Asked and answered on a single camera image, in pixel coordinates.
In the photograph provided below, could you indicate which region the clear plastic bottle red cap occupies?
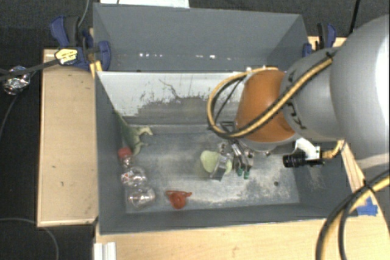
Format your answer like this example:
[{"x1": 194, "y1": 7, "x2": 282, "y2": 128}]
[{"x1": 118, "y1": 146, "x2": 157, "y2": 211}]

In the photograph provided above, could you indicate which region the black cylinder on white bracket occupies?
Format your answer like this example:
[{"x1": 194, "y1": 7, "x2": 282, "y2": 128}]
[{"x1": 282, "y1": 137, "x2": 325, "y2": 169}]

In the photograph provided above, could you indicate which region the red rubber toy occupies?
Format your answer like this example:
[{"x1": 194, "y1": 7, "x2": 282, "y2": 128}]
[{"x1": 165, "y1": 189, "x2": 193, "y2": 210}]

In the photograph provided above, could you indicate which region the green toy dinosaur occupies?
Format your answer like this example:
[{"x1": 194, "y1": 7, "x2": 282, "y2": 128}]
[{"x1": 113, "y1": 109, "x2": 154, "y2": 160}]

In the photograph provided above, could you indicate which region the pale green toy fruit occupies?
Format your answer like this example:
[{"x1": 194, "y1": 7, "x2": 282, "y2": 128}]
[{"x1": 199, "y1": 149, "x2": 234, "y2": 179}]

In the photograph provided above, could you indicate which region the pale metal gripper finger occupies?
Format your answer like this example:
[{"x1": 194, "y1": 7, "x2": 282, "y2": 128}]
[
  {"x1": 210, "y1": 154, "x2": 235, "y2": 182},
  {"x1": 217, "y1": 142, "x2": 229, "y2": 159}
]

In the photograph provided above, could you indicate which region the grey metal bin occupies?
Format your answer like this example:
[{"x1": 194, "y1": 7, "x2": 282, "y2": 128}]
[{"x1": 91, "y1": 2, "x2": 359, "y2": 236}]

